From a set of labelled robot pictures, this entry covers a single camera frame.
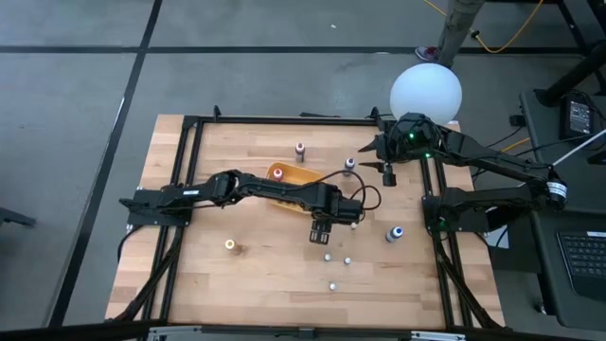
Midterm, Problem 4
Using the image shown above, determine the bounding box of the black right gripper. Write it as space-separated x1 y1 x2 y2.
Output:
357 112 444 188

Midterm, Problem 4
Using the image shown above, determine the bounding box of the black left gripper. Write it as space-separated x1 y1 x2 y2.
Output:
310 196 365 246

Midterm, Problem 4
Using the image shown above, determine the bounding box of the yellow plastic basket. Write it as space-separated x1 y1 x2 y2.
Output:
264 162 329 215

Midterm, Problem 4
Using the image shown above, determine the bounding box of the person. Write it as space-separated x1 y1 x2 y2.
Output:
415 0 487 69

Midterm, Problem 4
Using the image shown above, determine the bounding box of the white rod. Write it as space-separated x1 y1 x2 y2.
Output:
551 127 606 168

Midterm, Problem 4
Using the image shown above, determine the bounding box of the dark grey side desk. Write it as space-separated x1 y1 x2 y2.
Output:
519 88 606 329

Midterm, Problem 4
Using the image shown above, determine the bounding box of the black laptop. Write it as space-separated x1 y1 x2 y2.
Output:
556 229 606 300

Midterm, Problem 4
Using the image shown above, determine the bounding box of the black floor stand foot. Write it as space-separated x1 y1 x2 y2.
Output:
0 206 38 229

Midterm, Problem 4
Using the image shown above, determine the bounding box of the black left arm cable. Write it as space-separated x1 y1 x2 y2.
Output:
326 169 383 212

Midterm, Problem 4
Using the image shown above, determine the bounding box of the black aluminium table frame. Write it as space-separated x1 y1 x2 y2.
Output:
104 104 507 332

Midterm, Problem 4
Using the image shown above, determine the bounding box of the yellow extension cable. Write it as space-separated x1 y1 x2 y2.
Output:
423 0 545 54

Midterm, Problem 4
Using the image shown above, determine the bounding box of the silver aluminium bracket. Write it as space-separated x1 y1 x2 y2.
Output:
410 330 469 341
148 325 205 340

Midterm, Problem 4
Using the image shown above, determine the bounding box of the black floor cable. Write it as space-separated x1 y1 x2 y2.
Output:
116 225 143 250

